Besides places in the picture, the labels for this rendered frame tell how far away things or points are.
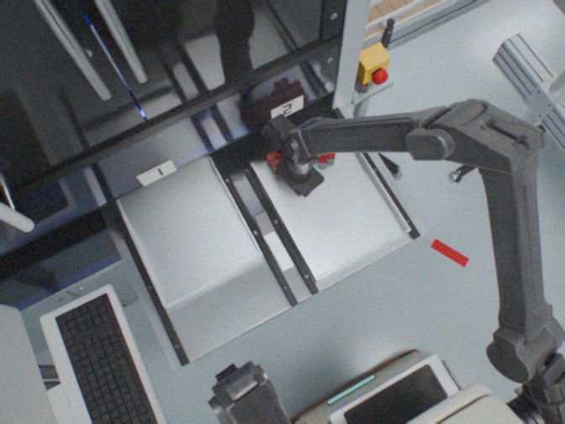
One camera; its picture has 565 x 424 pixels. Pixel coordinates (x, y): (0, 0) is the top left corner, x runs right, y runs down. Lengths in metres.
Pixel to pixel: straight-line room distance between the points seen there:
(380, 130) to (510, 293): 0.31
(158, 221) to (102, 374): 0.39
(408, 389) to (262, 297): 0.39
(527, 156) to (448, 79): 1.90
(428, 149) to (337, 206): 0.60
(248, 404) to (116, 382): 0.68
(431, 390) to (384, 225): 0.42
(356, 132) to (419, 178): 1.47
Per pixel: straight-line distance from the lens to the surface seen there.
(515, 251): 0.78
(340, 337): 2.11
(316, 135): 0.95
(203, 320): 1.24
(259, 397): 0.70
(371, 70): 1.30
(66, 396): 1.41
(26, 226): 1.05
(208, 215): 1.29
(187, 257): 1.27
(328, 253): 1.25
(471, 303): 2.23
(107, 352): 1.35
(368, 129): 0.84
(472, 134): 0.69
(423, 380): 1.09
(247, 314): 1.23
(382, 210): 1.29
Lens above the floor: 2.10
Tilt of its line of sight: 72 degrees down
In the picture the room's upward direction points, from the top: 5 degrees counter-clockwise
